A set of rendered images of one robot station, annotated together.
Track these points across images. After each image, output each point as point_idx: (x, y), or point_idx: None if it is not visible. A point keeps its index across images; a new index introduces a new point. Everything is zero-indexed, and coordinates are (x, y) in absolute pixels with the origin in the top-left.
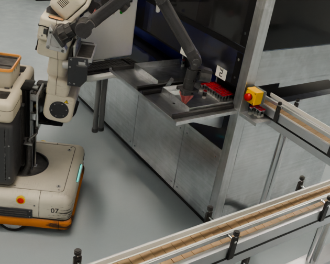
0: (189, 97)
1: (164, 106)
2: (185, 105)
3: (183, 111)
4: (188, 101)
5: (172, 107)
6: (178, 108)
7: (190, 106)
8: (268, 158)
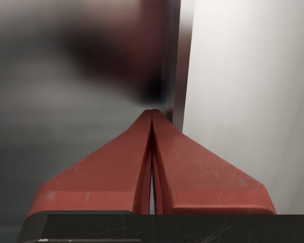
0: (138, 182)
1: (280, 168)
2: (185, 77)
3: (194, 42)
4: (125, 133)
5: (244, 135)
6: (197, 104)
7: (38, 119)
8: None
